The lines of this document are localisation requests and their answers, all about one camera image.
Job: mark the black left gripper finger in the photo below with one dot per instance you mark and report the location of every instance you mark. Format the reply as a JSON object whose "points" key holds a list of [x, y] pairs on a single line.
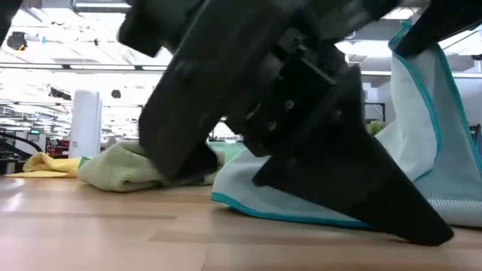
{"points": [[180, 113], [361, 143]]}

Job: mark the long ceiling light rail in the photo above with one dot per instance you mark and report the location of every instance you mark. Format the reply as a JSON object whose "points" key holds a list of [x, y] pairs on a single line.
{"points": [[94, 67]]}

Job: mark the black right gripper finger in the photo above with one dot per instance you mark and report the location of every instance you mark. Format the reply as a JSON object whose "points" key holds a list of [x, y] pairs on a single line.
{"points": [[440, 22]]}

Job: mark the light blue teal-edged towel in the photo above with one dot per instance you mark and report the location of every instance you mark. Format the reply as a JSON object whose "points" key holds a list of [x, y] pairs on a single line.
{"points": [[452, 158]]}

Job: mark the pale green microfiber towel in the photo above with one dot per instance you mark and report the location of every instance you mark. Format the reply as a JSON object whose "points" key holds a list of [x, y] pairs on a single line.
{"points": [[116, 169]]}

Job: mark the yellow microfiber towel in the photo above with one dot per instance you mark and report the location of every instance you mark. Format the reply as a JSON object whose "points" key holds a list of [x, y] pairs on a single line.
{"points": [[45, 167]]}

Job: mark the white building pillar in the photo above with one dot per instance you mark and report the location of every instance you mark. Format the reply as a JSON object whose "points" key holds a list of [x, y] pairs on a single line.
{"points": [[86, 124]]}

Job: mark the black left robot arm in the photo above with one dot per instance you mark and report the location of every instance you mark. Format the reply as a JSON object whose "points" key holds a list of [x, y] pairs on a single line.
{"points": [[143, 26]]}

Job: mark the green plant in grey pot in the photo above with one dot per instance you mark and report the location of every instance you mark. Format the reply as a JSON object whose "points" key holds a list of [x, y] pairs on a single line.
{"points": [[374, 127]]}

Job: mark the black metal frame stand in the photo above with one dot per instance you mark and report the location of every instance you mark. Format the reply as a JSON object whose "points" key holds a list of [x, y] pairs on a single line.
{"points": [[376, 104]]}

